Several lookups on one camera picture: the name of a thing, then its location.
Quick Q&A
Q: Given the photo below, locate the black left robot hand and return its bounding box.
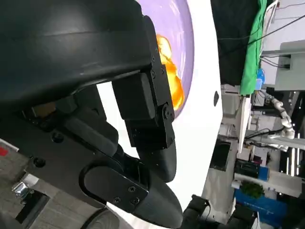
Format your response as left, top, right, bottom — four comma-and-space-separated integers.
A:
0, 0, 184, 229

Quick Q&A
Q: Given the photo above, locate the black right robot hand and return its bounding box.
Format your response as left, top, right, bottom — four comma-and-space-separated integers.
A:
182, 194, 213, 229

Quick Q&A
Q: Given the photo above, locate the orange and white bread roll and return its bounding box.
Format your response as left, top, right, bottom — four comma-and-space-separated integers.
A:
156, 34, 186, 112

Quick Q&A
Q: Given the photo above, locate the green plant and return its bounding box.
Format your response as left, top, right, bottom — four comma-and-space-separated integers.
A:
240, 181, 265, 199

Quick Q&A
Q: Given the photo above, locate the black bin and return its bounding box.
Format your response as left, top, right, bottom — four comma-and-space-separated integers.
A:
210, 140, 231, 171

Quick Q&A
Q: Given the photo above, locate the blue crate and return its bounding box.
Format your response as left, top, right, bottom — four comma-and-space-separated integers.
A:
234, 188, 288, 220

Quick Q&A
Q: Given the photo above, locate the white desk panel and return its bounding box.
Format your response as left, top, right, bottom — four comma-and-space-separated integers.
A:
235, 95, 252, 154

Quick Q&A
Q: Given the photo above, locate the lilac plate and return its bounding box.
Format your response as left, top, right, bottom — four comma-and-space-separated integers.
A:
137, 0, 195, 119

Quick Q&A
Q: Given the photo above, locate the green cloth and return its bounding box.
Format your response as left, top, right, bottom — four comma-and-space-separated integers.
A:
239, 0, 275, 97

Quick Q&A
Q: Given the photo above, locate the black backdrop cloth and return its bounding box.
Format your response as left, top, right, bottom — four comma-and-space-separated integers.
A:
211, 0, 262, 84

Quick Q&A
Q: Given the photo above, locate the grey machine cabinet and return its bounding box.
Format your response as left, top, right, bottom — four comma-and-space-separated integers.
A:
274, 41, 305, 91

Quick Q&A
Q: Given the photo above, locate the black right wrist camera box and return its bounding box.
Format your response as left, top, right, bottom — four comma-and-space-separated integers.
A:
226, 209, 257, 229

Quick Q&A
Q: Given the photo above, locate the black cable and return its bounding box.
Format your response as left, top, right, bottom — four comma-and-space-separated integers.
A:
218, 14, 305, 54

